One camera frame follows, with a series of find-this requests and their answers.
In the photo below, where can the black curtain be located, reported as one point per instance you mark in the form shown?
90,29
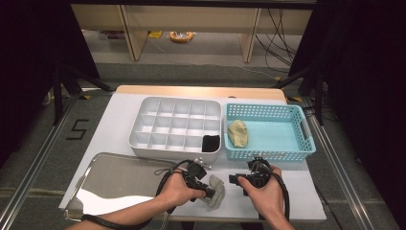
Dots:
367,80
25,64

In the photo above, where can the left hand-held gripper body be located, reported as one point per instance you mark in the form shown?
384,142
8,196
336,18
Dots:
195,172

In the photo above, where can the person's right hand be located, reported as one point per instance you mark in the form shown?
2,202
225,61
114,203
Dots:
268,201

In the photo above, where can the yellow packet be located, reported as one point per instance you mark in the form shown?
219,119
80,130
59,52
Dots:
155,34

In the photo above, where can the black metal stand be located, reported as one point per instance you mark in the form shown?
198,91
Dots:
57,96
319,102

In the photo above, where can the person's left hand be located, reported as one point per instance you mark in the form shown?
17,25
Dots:
174,191

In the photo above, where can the blue plastic basket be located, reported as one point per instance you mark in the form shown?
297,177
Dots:
271,111

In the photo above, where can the orange tape roll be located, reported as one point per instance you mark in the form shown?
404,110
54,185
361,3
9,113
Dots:
181,37

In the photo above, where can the aluminium floor rail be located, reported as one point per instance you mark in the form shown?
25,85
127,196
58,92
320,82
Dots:
38,159
338,175

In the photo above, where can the grey sock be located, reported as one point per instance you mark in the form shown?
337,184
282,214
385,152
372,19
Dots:
218,191

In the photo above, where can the beige wooden desk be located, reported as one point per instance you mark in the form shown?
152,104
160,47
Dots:
191,19

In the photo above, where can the purple packet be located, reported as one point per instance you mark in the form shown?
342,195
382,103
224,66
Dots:
113,34

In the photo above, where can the beige sock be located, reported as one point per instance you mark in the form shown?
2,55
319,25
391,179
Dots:
237,134

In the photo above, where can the white compartment storage box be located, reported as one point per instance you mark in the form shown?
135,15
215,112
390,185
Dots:
178,124

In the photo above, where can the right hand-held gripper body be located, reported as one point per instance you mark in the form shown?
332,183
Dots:
260,175

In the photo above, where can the translucent grey box lid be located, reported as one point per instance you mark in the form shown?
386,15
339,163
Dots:
121,175

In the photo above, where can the black sock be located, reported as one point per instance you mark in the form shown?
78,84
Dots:
210,143

